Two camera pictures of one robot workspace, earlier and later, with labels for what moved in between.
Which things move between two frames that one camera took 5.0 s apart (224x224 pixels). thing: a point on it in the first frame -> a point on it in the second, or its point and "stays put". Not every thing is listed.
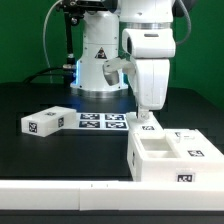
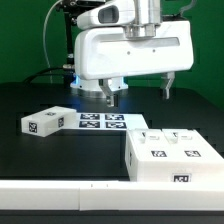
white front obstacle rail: [110, 195] stays put
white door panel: [150, 125] -> [146, 146]
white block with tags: [49, 121] stays put
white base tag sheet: [101, 121] stays put
